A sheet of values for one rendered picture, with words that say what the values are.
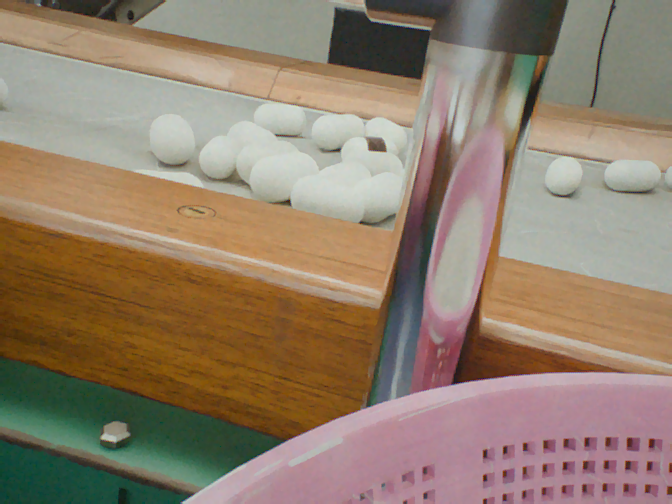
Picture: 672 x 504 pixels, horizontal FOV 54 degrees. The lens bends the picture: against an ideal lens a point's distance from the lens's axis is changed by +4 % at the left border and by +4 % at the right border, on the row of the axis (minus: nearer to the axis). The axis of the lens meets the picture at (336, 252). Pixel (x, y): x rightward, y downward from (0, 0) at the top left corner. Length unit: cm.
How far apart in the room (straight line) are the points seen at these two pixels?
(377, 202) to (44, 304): 14
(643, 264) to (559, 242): 3
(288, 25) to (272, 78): 206
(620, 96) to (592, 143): 188
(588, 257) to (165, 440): 20
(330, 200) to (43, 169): 11
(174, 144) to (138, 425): 17
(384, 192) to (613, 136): 28
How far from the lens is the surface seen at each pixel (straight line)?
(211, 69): 58
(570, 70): 240
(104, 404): 21
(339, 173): 29
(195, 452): 19
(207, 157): 32
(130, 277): 19
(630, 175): 44
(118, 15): 104
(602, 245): 33
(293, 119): 43
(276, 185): 29
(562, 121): 53
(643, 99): 241
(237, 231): 20
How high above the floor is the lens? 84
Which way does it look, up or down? 22 degrees down
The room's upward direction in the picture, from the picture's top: 8 degrees clockwise
